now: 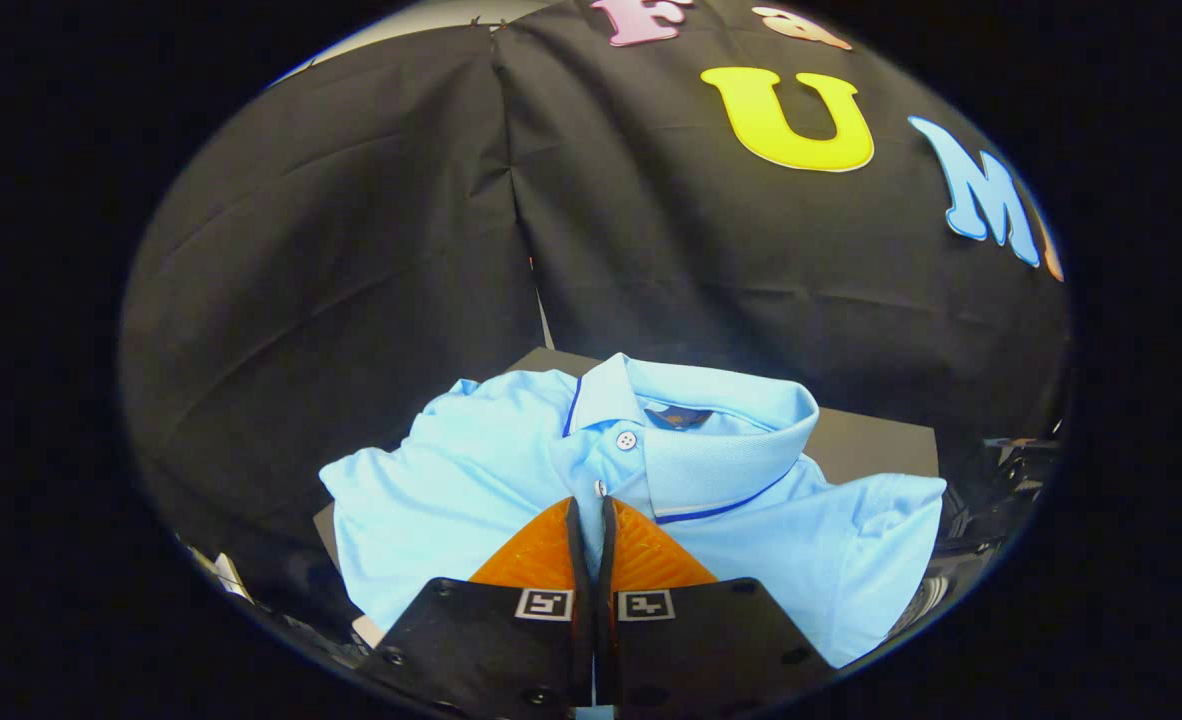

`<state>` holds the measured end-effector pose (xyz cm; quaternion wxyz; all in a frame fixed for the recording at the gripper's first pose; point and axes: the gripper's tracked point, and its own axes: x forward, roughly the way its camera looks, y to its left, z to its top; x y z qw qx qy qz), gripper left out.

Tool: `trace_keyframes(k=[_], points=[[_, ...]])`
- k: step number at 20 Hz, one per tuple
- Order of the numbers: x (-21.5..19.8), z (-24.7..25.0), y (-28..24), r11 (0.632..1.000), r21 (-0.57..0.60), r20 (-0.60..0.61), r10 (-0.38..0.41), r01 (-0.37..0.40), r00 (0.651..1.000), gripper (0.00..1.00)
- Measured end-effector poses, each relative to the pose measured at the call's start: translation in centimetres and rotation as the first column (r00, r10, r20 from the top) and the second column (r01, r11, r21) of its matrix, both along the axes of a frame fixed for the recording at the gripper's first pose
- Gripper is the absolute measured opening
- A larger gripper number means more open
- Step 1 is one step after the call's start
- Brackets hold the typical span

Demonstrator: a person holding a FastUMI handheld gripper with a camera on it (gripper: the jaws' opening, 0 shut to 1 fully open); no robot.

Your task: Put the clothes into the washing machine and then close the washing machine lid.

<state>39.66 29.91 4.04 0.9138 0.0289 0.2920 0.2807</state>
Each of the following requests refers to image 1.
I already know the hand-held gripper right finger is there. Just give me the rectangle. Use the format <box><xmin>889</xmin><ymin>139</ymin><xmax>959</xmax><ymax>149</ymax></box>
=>
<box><xmin>596</xmin><ymin>495</ymin><xmax>838</xmax><ymax>720</ymax></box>

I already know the light blue polo shirt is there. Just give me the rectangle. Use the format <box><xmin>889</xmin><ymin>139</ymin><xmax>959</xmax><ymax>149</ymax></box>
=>
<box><xmin>319</xmin><ymin>352</ymin><xmax>948</xmax><ymax>669</ymax></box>

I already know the black backdrop cloth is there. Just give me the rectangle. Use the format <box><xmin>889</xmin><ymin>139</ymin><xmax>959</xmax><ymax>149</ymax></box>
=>
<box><xmin>119</xmin><ymin>0</ymin><xmax>1072</xmax><ymax>611</ymax></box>

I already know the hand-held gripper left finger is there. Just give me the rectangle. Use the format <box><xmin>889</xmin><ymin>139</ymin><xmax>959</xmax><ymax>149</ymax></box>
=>
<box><xmin>356</xmin><ymin>497</ymin><xmax>593</xmax><ymax>720</ymax></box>

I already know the grey cabinet with black top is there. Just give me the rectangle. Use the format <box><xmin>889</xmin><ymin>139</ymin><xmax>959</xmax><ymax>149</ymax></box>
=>
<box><xmin>311</xmin><ymin>347</ymin><xmax>940</xmax><ymax>651</ymax></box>

